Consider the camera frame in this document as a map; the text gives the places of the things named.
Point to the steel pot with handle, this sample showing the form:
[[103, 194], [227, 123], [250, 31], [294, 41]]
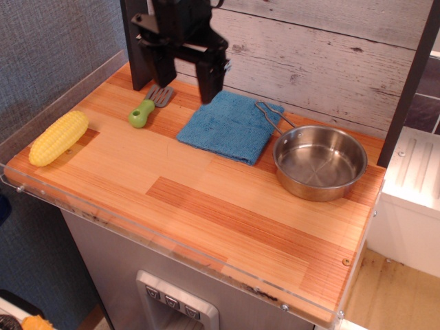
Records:
[[314, 162]]

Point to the blue towel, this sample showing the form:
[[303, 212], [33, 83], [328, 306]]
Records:
[[230, 126]]

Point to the yellow toy corn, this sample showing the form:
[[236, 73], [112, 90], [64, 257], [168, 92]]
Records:
[[58, 138]]

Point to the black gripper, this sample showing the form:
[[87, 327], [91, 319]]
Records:
[[181, 29]]

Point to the dark right post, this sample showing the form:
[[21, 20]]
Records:
[[415, 74]]

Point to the white toy sink unit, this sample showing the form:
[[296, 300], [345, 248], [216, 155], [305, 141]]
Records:
[[406, 226]]

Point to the orange toy on floor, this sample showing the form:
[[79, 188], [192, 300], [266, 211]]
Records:
[[9, 322]]

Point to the dark left post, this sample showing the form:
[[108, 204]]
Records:
[[140, 74]]

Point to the green handled grey spatula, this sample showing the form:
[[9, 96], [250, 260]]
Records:
[[157, 97]]

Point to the dark post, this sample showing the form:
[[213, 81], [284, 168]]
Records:
[[140, 74], [415, 74]]

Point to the grey toy fridge cabinet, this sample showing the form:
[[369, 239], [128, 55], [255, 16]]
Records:
[[113, 260]]

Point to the silver dispenser panel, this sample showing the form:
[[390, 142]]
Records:
[[169, 307]]

